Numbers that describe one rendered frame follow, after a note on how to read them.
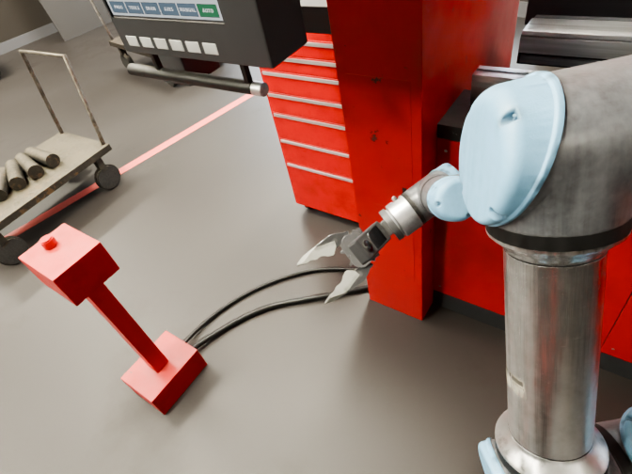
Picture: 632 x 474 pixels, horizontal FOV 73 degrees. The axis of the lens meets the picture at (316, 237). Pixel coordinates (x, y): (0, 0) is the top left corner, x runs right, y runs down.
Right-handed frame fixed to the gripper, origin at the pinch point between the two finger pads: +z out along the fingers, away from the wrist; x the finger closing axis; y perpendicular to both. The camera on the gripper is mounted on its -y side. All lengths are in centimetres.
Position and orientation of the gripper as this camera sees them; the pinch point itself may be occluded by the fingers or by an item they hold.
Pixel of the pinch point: (313, 281)
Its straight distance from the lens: 87.2
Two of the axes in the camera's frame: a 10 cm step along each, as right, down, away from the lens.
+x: -5.9, -8.0, 0.6
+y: 1.4, -0.2, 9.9
